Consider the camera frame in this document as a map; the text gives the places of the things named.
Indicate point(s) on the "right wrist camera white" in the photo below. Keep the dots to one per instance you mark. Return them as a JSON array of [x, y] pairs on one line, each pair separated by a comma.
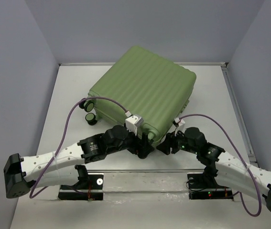
[[179, 125]]

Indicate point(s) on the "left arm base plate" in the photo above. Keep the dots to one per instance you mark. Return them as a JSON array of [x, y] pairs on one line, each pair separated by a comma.
[[91, 190]]

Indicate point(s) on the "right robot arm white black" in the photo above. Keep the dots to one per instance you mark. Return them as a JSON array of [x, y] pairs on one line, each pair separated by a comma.
[[222, 167]]

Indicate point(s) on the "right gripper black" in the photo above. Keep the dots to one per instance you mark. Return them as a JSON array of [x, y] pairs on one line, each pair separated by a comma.
[[169, 141]]

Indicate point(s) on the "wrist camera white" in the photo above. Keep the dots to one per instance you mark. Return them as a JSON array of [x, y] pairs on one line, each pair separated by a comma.
[[133, 122], [179, 125]]

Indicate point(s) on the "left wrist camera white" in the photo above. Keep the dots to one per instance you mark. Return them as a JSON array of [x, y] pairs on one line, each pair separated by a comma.
[[133, 122]]

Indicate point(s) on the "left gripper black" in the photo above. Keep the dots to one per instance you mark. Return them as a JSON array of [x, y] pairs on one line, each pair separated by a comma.
[[142, 150]]

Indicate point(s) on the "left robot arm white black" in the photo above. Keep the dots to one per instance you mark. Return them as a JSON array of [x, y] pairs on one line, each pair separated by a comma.
[[67, 167]]

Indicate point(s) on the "green suitcase with blue lining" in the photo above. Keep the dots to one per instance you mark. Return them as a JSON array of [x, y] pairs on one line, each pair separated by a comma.
[[145, 84]]

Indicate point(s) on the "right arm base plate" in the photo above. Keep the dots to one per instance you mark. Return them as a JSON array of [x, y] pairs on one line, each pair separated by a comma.
[[201, 188]]

